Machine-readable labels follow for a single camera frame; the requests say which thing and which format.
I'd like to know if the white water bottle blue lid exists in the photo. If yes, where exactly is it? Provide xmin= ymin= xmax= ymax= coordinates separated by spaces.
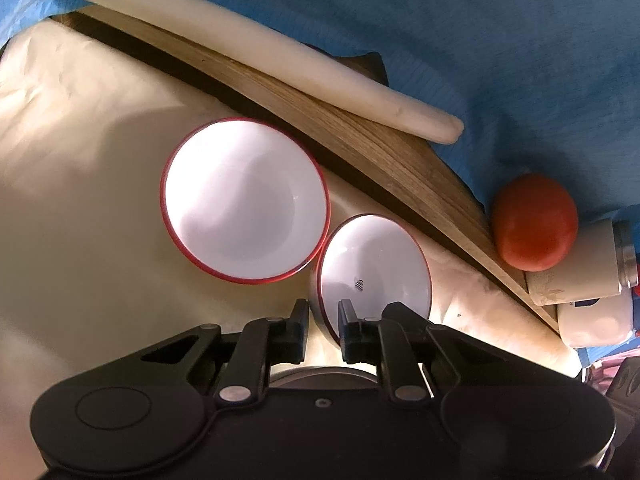
xmin=556 ymin=294 xmax=640 ymax=349

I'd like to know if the white paper roll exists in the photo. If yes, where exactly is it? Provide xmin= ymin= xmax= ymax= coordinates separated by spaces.
xmin=70 ymin=0 xmax=464 ymax=145

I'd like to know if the cream table cover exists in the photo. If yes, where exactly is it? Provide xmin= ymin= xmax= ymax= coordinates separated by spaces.
xmin=0 ymin=21 xmax=584 ymax=480

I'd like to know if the blue jacket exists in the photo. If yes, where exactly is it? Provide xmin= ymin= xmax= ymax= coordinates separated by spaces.
xmin=0 ymin=0 xmax=640 ymax=216

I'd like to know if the white thermos flask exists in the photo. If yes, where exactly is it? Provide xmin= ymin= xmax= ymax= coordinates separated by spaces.
xmin=524 ymin=218 xmax=640 ymax=307

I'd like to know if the white bowl red rim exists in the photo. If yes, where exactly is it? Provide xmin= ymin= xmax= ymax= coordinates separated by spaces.
xmin=309 ymin=213 xmax=434 ymax=347
xmin=160 ymin=117 xmax=331 ymax=286

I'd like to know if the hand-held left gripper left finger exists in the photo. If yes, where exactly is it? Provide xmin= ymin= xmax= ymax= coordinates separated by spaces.
xmin=125 ymin=299 xmax=310 ymax=406

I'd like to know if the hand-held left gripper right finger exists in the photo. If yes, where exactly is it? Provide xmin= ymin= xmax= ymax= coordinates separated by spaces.
xmin=338 ymin=300 xmax=531 ymax=403

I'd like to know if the steel bowl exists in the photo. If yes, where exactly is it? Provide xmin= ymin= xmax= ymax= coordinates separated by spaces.
xmin=270 ymin=364 xmax=381 ymax=391

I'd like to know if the wooden board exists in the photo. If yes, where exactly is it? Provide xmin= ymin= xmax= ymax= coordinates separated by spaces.
xmin=50 ymin=6 xmax=562 ymax=332

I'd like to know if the orange tomato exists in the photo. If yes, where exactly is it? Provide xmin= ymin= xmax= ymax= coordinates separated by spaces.
xmin=492 ymin=173 xmax=580 ymax=272

